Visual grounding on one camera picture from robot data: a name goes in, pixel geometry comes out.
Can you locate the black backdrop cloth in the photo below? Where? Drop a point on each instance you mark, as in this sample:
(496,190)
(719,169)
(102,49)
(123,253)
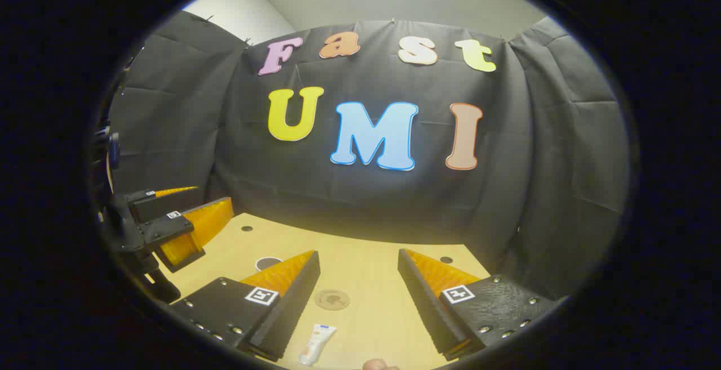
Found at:
(366,201)

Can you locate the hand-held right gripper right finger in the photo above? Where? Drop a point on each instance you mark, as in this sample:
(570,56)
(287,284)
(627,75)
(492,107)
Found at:
(428,308)

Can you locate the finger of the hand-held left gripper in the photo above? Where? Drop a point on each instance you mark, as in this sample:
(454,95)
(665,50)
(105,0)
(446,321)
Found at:
(163,204)
(205,223)

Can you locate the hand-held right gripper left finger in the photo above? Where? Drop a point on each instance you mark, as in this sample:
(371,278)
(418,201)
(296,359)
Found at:
(293,308)

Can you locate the round brown cork coaster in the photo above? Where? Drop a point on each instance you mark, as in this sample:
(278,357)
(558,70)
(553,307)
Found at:
(332,300)

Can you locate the light wooden desktop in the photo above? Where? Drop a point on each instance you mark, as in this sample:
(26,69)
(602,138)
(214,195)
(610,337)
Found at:
(366,268)

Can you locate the white toothpaste tube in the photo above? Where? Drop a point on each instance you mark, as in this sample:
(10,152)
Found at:
(317,343)

